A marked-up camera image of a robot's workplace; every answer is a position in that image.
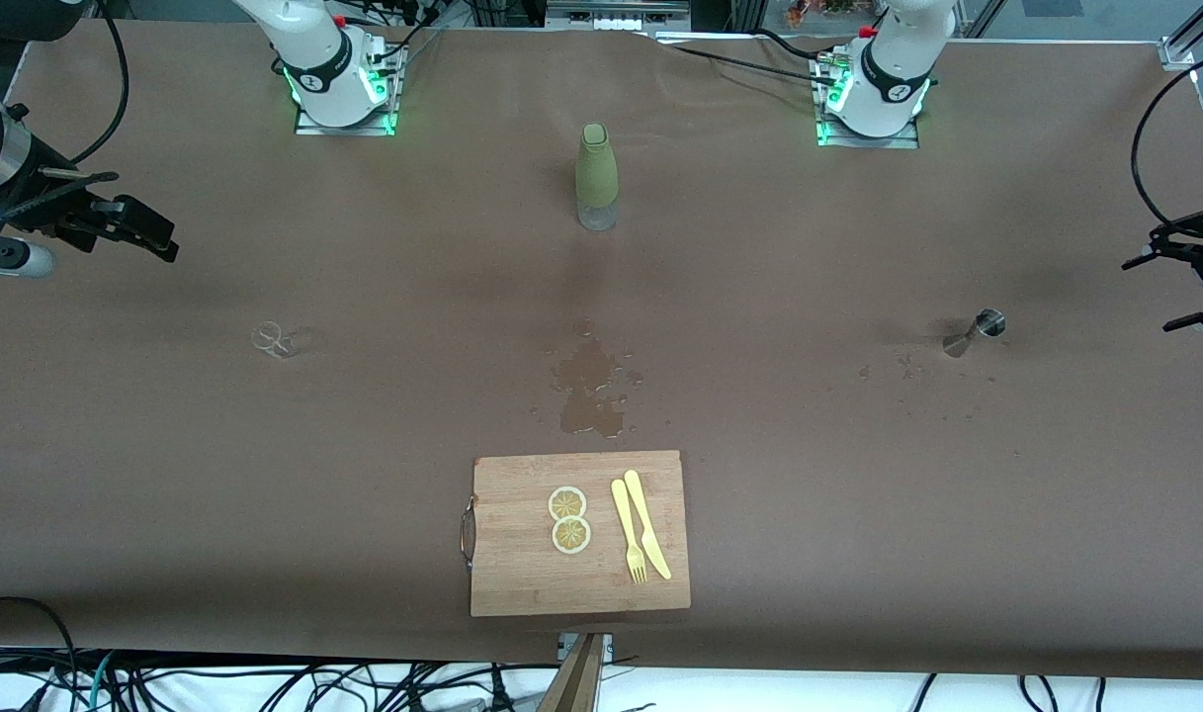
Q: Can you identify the clear glass measuring cup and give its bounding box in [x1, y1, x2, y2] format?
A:
[251, 321, 296, 361]

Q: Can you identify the steel cone jigger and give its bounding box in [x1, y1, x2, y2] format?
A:
[942, 309, 1007, 359]

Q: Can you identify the brown table cover sheet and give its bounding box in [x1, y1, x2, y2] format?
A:
[0, 18, 1203, 681]

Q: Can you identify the green sleeved glass bottle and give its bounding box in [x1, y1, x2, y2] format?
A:
[575, 122, 620, 232]

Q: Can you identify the spilled liquid puddle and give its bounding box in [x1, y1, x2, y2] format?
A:
[532, 316, 646, 439]

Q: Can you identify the wooden cutting board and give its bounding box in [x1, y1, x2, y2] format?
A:
[460, 450, 692, 618]

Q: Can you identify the yellow plastic fork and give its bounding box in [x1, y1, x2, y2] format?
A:
[611, 479, 648, 585]

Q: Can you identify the yellow plastic knife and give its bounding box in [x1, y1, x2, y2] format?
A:
[624, 469, 673, 581]

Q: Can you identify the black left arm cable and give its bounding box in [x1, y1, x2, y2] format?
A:
[1131, 64, 1203, 238]

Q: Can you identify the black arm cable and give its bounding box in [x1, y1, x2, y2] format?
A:
[1131, 64, 1203, 238]
[67, 0, 130, 167]

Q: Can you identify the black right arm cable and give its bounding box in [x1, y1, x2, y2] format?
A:
[67, 0, 130, 167]

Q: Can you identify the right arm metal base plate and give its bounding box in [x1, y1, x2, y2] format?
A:
[295, 40, 399, 136]

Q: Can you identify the thick black cable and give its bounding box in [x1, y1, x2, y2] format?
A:
[0, 596, 80, 712]

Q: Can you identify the teal cable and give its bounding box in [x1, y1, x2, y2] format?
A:
[85, 651, 118, 712]

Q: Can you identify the black power cable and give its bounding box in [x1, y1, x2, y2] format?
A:
[650, 30, 839, 90]

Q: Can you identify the wooden post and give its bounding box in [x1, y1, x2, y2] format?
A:
[537, 633, 607, 712]

